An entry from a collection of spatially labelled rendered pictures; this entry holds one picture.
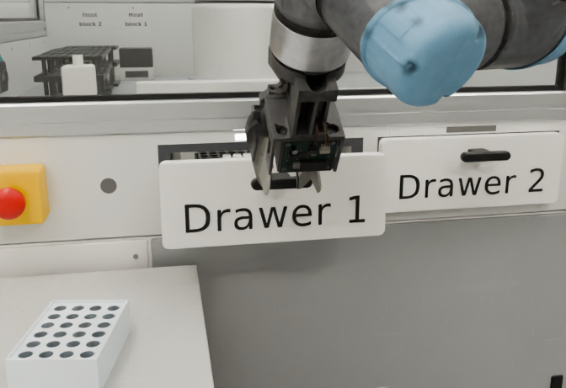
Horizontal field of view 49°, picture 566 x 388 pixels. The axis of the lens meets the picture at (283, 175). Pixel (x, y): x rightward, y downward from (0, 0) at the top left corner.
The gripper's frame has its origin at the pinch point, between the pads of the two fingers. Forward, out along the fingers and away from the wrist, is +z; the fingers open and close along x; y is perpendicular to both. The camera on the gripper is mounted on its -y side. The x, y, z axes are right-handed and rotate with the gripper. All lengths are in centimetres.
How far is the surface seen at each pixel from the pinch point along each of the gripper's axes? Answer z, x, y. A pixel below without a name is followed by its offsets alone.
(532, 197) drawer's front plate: 14.6, 41.6, -5.8
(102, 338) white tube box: 2.3, -20.4, 17.8
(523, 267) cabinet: 25.7, 42.4, -0.2
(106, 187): 12.0, -21.8, -9.7
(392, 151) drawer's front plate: 8.0, 18.5, -10.4
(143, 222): 16.5, -17.1, -6.6
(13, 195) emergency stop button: 6.8, -32.1, -4.6
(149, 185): 12.1, -16.0, -9.7
